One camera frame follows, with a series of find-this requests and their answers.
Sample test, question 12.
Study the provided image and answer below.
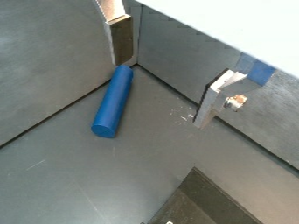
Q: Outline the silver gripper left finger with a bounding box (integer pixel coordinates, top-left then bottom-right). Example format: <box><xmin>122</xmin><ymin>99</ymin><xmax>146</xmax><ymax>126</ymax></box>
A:
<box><xmin>94</xmin><ymin>0</ymin><xmax>134</xmax><ymax>67</ymax></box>

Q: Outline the blue cylindrical peg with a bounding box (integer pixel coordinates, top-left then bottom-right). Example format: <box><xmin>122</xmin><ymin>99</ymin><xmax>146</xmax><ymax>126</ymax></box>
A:
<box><xmin>91</xmin><ymin>65</ymin><xmax>134</xmax><ymax>137</ymax></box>

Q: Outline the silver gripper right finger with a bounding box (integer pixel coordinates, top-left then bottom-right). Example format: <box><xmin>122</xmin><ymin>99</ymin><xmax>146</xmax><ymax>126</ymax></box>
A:
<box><xmin>194</xmin><ymin>69</ymin><xmax>261</xmax><ymax>129</ymax></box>

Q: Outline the black cradle block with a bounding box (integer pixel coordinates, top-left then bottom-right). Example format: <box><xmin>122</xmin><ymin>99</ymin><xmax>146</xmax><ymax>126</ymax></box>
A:
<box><xmin>147</xmin><ymin>167</ymin><xmax>263</xmax><ymax>224</ymax></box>

